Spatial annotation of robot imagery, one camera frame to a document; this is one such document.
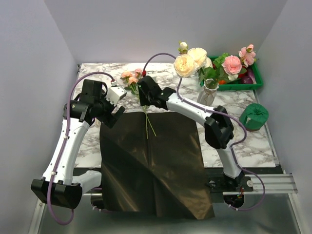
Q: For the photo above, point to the green rolled cloth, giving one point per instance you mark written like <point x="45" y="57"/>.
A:
<point x="254" y="117"/>

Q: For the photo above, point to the jute twine on vase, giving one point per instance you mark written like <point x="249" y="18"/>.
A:
<point x="208" y="98"/>

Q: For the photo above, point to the black wrapping paper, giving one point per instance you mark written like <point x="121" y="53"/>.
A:
<point x="152" y="163"/>

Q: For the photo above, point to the toy lettuce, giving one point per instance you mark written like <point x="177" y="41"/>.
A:
<point x="217" y="63"/>

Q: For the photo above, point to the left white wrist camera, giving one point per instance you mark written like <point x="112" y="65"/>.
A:
<point x="115" y="94"/>

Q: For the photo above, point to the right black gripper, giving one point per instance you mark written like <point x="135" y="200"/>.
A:
<point x="143" y="101"/>

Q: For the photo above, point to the large pink rose stem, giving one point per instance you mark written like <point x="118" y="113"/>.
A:
<point x="131" y="79"/>

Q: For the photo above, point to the green plastic bin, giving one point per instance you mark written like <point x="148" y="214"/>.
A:
<point x="210" y="74"/>

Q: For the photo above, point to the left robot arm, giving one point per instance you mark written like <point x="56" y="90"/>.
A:
<point x="58" y="186"/>

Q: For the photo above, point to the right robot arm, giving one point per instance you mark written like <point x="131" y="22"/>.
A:
<point x="216" y="122"/>

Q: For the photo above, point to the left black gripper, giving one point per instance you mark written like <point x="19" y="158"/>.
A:
<point x="109" y="119"/>

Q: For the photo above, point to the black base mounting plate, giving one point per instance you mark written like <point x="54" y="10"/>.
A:
<point x="217" y="184"/>

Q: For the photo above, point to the white ribbed vase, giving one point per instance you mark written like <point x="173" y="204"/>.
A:
<point x="209" y="86"/>

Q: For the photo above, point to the cream rose stem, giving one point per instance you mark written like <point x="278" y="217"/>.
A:
<point x="191" y="61"/>

